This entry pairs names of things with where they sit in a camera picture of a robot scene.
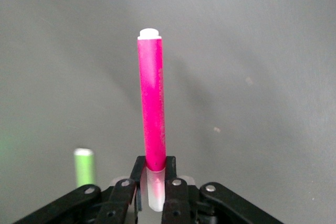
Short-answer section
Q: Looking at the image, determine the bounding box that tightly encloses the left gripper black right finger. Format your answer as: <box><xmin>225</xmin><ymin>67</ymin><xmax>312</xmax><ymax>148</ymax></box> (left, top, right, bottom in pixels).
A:
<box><xmin>162</xmin><ymin>156</ymin><xmax>286</xmax><ymax>224</ymax></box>

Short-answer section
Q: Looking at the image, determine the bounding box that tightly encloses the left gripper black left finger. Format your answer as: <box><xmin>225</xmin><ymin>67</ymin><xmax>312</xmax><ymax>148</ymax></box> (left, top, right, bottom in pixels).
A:
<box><xmin>14</xmin><ymin>155</ymin><xmax>146</xmax><ymax>224</ymax></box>

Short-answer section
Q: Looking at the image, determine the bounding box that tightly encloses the pink marker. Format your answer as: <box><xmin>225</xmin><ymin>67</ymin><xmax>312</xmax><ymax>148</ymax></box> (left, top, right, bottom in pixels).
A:
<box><xmin>136</xmin><ymin>28</ymin><xmax>167</xmax><ymax>213</ymax></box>

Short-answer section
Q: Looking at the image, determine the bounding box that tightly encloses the green marker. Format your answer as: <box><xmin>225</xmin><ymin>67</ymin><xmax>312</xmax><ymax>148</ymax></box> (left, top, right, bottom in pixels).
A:
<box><xmin>73</xmin><ymin>148</ymin><xmax>96</xmax><ymax>188</ymax></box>

